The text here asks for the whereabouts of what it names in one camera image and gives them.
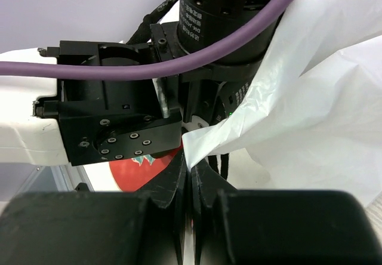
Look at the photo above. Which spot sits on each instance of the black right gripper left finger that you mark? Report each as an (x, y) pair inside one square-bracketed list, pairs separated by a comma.
[(142, 227)]

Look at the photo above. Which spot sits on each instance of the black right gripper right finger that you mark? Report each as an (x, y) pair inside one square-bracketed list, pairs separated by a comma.
[(232, 226)]

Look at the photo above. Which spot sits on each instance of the white plastic bag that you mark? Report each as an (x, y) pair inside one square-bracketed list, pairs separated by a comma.
[(312, 114)]

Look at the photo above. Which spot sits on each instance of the red and teal plate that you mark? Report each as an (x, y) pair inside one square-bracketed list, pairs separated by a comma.
[(132, 174)]

